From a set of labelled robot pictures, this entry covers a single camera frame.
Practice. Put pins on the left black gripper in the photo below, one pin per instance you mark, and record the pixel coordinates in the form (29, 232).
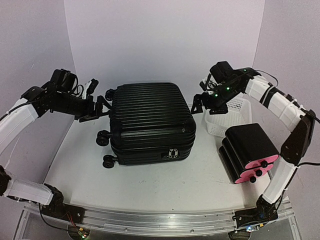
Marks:
(91, 113)

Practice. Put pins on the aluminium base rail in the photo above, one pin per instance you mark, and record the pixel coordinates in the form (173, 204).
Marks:
(167, 224)

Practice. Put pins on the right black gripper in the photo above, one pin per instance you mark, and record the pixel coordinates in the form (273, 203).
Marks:
(197, 101)

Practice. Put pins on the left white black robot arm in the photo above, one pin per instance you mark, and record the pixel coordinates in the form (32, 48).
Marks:
(56, 95)

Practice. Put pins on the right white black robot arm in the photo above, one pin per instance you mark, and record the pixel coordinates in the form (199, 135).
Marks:
(222, 85)

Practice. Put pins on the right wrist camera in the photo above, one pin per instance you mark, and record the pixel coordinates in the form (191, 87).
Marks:
(207, 84)

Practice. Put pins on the black ribbed hard-shell suitcase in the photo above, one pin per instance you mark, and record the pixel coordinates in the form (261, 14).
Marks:
(146, 120)

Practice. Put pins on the white perforated plastic basket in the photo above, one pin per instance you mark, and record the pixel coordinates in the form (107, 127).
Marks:
(239, 113)

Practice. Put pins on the silver zipper pull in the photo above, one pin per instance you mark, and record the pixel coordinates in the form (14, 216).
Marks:
(176, 153)
(171, 153)

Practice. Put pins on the black pouch with pink end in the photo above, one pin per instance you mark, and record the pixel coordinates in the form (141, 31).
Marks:
(248, 145)

